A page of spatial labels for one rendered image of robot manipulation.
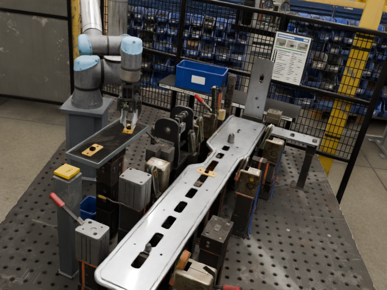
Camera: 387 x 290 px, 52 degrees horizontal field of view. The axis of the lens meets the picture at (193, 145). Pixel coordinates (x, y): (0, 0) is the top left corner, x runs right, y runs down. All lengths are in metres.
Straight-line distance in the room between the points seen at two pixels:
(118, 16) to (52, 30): 2.33
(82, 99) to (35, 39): 2.35
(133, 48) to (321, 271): 1.20
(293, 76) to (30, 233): 1.69
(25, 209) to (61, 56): 2.45
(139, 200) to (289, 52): 1.43
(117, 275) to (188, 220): 0.34
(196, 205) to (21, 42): 3.15
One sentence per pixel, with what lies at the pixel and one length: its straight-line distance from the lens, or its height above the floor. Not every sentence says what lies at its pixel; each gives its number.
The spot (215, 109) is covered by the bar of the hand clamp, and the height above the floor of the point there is 1.10.
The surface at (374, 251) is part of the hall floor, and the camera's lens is 3.28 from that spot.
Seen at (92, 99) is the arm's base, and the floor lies 1.14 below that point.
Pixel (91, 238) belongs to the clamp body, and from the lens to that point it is 1.25.
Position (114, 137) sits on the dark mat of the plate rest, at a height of 1.16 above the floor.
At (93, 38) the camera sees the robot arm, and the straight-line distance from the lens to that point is 1.54.
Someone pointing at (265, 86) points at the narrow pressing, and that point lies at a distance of 2.25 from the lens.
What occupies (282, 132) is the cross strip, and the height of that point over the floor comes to 1.00.
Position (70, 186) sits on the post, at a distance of 1.35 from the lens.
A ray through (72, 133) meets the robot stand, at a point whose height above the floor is 0.97.
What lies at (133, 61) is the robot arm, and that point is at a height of 1.46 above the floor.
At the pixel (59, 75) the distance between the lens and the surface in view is 4.27.
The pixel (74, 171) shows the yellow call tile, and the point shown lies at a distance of 1.35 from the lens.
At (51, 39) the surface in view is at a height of 0.82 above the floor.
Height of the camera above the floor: 1.89
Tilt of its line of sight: 28 degrees down
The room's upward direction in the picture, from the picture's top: 8 degrees clockwise
